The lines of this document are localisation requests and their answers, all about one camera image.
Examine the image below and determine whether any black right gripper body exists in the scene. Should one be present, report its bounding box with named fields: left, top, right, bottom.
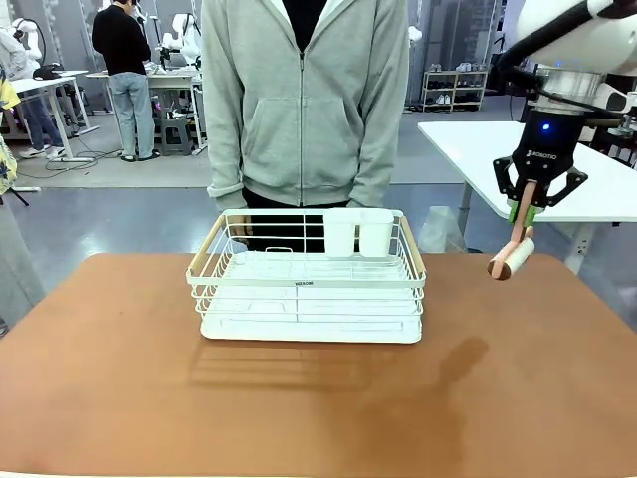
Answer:
left=511, top=108, right=582, bottom=189

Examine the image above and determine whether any person's left forearm grey sleeve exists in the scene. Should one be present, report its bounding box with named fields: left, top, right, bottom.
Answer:
left=346, top=94, right=402, bottom=209

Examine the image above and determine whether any white desk with dark bag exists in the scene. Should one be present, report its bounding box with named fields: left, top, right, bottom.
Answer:
left=8, top=68, right=100, bottom=163

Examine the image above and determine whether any wooden shoe shelf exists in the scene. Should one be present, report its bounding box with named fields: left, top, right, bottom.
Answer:
left=421, top=68, right=490, bottom=113

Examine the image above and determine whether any person in black sweater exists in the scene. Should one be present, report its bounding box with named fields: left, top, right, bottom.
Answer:
left=91, top=0, right=161, bottom=163

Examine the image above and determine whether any person's right forearm grey sleeve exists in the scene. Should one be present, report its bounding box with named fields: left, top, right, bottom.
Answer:
left=202, top=94, right=249, bottom=211

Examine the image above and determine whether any white utensil holder cup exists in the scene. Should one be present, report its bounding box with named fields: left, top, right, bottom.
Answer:
left=357, top=208, right=396, bottom=259
left=322, top=208, right=357, bottom=258

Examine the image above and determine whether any large white side table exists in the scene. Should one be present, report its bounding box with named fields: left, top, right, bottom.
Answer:
left=417, top=120, right=637, bottom=276

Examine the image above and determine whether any pink handled lint roller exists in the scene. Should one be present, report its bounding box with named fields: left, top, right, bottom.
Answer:
left=487, top=181, right=537, bottom=282

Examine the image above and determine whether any yellow patterned cloth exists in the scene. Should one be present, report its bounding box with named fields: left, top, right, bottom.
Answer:
left=0, top=69, right=22, bottom=196

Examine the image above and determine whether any person in grey hoodie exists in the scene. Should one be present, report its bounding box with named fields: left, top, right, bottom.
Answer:
left=200, top=0, right=412, bottom=253

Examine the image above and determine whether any grey plastic stool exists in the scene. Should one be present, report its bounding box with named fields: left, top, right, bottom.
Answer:
left=159, top=116, right=194, bottom=157

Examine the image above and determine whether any white wire dish rack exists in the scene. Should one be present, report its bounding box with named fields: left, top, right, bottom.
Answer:
left=185, top=208, right=429, bottom=346

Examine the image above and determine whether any person in light grey top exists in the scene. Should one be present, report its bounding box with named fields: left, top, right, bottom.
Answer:
left=0, top=28, right=68, bottom=161

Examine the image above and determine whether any clear plastic bag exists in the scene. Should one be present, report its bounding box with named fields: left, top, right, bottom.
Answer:
left=419, top=205, right=468, bottom=254

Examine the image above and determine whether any black floor cable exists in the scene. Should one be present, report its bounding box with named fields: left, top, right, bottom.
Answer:
left=16, top=142, right=125, bottom=181

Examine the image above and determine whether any white desk with robot arms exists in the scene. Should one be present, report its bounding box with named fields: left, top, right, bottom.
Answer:
left=85, top=68, right=209, bottom=153

